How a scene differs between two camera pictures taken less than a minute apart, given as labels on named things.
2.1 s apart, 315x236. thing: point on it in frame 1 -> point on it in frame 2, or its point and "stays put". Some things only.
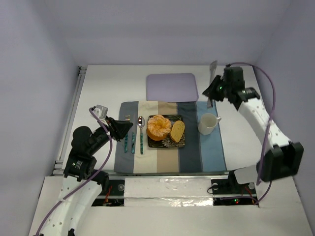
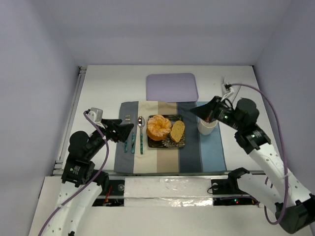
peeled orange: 158,127 stays put
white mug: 207,123 stays put
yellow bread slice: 177,130 stays put
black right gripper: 219,88 -> 216,111
